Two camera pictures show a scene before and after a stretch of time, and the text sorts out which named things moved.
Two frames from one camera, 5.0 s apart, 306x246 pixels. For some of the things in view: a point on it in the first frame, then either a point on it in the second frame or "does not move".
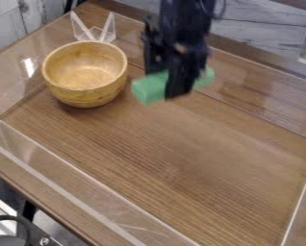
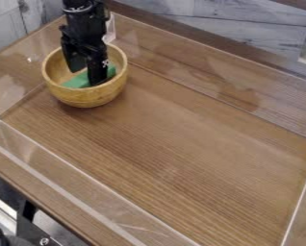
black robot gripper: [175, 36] → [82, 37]
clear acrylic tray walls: [210, 168] does not move
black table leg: [28, 210] does not move
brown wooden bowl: [84, 72] does not move
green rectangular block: [149, 88] → [82, 81]
